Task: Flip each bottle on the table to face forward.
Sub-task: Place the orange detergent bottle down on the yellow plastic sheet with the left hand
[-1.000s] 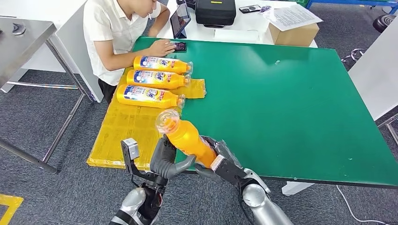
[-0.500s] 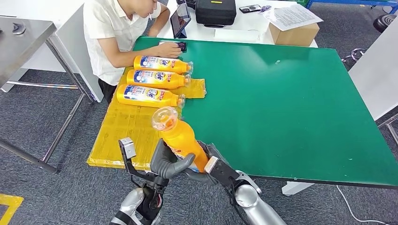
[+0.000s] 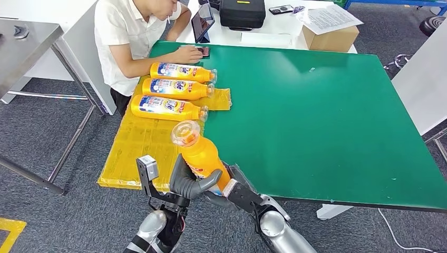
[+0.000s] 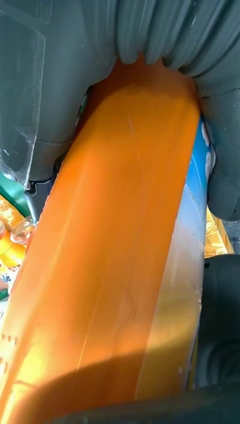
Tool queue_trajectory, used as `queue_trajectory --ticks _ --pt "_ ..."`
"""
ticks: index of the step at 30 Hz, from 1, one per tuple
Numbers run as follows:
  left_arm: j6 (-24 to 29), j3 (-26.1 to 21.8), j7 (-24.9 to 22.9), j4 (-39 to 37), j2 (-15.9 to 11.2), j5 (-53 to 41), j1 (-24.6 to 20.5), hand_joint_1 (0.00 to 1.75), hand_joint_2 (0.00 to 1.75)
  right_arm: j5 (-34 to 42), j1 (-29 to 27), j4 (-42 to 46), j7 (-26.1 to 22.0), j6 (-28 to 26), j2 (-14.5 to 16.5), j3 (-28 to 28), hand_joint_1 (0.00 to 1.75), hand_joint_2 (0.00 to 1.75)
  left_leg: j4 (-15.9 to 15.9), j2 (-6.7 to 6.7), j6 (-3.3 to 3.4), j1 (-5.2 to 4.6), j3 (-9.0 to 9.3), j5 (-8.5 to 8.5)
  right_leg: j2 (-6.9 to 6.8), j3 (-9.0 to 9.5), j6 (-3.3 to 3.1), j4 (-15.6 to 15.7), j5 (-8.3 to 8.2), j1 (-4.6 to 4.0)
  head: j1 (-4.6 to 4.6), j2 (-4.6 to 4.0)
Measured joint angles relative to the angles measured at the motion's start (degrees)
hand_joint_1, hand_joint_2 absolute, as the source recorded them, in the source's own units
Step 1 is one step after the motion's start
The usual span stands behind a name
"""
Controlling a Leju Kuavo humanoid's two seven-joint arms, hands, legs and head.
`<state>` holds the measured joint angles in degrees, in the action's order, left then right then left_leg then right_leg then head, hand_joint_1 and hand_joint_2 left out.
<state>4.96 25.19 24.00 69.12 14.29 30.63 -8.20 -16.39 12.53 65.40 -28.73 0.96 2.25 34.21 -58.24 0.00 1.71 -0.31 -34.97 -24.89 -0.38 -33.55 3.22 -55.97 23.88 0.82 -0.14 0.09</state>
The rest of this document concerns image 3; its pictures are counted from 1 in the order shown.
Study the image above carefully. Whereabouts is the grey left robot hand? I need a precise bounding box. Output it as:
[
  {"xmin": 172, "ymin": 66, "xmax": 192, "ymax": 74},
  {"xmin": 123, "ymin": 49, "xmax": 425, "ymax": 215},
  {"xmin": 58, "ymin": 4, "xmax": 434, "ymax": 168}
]
[{"xmin": 169, "ymin": 153, "xmax": 223, "ymax": 200}]

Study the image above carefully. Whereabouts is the person's right hand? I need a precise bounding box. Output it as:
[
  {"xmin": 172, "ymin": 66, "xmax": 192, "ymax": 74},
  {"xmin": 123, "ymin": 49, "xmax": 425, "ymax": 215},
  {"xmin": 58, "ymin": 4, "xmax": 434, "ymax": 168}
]
[{"xmin": 173, "ymin": 44, "xmax": 204, "ymax": 65}]

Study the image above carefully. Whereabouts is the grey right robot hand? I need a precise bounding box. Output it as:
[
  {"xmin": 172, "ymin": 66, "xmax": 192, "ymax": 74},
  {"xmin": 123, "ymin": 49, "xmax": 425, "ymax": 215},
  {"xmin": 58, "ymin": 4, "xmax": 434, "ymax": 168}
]
[{"xmin": 204, "ymin": 161, "xmax": 261, "ymax": 210}]

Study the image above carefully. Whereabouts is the orange detergent bottle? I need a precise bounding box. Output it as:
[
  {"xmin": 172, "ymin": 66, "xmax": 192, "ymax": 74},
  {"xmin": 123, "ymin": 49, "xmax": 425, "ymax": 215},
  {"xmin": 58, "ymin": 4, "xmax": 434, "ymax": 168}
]
[
  {"xmin": 131, "ymin": 94, "xmax": 209, "ymax": 123},
  {"xmin": 150, "ymin": 62, "xmax": 218, "ymax": 84},
  {"xmin": 142, "ymin": 77, "xmax": 215, "ymax": 101},
  {"xmin": 170, "ymin": 120, "xmax": 232, "ymax": 193}
]

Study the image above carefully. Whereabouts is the black tablet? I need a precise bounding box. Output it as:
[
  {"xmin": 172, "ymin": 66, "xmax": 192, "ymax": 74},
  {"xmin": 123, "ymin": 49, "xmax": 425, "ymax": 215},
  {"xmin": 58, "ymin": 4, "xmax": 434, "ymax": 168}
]
[{"xmin": 191, "ymin": 3, "xmax": 216, "ymax": 44}]

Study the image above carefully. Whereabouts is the yellow taped cardboard sheet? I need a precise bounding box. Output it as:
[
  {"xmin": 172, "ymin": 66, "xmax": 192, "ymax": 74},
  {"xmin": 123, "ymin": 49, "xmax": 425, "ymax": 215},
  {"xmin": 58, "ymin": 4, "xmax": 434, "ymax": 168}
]
[{"xmin": 96, "ymin": 75, "xmax": 232, "ymax": 192}]

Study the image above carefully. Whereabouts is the black carrying case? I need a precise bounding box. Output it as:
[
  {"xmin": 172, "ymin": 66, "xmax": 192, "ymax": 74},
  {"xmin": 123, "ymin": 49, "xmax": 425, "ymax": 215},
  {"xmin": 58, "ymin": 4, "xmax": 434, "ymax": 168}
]
[{"xmin": 219, "ymin": 0, "xmax": 266, "ymax": 32}]

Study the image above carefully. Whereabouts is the person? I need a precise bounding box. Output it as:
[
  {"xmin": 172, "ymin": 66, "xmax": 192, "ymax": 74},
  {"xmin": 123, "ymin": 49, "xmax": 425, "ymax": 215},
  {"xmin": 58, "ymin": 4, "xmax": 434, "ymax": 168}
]
[{"xmin": 94, "ymin": 0, "xmax": 204, "ymax": 118}]

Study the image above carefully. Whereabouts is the white table foot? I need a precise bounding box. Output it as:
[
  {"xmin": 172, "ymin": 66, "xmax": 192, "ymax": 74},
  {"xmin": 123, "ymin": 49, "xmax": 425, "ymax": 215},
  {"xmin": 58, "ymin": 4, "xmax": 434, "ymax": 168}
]
[{"xmin": 316, "ymin": 203, "xmax": 354, "ymax": 221}]

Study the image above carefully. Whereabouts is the brown cardboard box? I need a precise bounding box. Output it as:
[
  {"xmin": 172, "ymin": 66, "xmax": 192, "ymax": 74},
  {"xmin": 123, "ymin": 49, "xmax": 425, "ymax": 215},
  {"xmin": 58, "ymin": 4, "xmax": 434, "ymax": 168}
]
[{"xmin": 302, "ymin": 24, "xmax": 360, "ymax": 53}]

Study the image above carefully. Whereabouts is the printed paper sheet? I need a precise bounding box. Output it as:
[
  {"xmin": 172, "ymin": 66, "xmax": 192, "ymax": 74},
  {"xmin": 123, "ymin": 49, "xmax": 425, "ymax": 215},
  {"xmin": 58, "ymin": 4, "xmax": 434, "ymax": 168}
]
[{"xmin": 297, "ymin": 4, "xmax": 364, "ymax": 35}]

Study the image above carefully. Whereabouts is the steel table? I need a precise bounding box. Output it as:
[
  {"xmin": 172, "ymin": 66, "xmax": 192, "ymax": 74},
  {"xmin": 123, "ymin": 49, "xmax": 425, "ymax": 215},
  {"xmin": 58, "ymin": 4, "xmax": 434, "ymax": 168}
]
[{"xmin": 0, "ymin": 18, "xmax": 106, "ymax": 196}]

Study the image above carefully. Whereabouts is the grey metal part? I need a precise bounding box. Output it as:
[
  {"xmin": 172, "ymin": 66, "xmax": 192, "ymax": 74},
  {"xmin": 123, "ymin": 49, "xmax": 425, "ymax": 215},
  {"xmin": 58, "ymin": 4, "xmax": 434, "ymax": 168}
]
[{"xmin": 13, "ymin": 25, "xmax": 30, "ymax": 40}]

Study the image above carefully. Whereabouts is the yellow floor marking tape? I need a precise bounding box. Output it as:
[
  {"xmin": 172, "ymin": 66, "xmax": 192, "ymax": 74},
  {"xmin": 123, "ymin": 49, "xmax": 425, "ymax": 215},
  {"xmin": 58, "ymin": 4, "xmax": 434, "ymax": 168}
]
[{"xmin": 0, "ymin": 218, "xmax": 27, "ymax": 253}]

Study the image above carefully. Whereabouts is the white side table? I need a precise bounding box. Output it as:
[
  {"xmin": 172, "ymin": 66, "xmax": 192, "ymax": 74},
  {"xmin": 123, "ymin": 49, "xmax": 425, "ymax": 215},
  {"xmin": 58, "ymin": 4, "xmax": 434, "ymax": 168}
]
[{"xmin": 391, "ymin": 19, "xmax": 447, "ymax": 163}]

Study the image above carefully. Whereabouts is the black round stool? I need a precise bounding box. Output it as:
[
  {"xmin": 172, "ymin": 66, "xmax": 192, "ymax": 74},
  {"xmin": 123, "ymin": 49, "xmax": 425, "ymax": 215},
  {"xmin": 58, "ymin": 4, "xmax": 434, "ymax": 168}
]
[{"xmin": 419, "ymin": 15, "xmax": 447, "ymax": 37}]

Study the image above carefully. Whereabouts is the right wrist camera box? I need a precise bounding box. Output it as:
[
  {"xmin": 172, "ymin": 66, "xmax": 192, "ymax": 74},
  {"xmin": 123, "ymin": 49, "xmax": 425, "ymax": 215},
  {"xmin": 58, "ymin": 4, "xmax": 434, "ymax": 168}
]
[{"xmin": 222, "ymin": 179, "xmax": 266, "ymax": 213}]

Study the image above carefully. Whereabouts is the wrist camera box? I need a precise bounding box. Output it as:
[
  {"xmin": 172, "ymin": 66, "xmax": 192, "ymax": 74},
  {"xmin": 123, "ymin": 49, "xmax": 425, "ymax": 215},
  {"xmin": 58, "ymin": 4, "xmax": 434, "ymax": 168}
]
[
  {"xmin": 222, "ymin": 179, "xmax": 266, "ymax": 213},
  {"xmin": 136, "ymin": 155, "xmax": 176, "ymax": 205}
]

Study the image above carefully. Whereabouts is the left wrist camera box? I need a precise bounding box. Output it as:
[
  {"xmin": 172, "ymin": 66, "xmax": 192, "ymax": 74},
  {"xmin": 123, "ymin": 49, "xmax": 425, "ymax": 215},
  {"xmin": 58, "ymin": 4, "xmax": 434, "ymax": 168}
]
[{"xmin": 136, "ymin": 155, "xmax": 176, "ymax": 205}]

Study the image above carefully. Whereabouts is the black phone with ring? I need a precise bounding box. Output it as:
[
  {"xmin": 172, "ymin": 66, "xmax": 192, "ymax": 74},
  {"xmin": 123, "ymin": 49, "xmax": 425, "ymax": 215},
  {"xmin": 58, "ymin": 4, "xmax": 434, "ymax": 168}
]
[{"xmin": 268, "ymin": 4, "xmax": 295, "ymax": 15}]

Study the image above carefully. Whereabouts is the white floor cable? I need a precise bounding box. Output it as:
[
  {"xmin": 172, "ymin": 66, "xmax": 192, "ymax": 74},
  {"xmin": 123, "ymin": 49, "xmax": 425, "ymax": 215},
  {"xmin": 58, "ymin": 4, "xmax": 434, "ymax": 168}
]
[{"xmin": 377, "ymin": 208, "xmax": 447, "ymax": 253}]

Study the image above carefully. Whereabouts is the coiled white cable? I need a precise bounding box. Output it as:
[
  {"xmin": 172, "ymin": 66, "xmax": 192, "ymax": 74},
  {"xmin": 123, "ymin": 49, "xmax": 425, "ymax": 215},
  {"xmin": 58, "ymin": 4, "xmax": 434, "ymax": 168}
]
[{"xmin": 383, "ymin": 53, "xmax": 413, "ymax": 71}]

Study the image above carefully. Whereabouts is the blue metal rack frame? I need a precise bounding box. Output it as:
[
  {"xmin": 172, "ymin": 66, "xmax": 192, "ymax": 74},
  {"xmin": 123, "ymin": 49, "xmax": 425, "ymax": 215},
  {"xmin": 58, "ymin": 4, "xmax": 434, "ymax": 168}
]
[{"xmin": 344, "ymin": 0, "xmax": 447, "ymax": 15}]

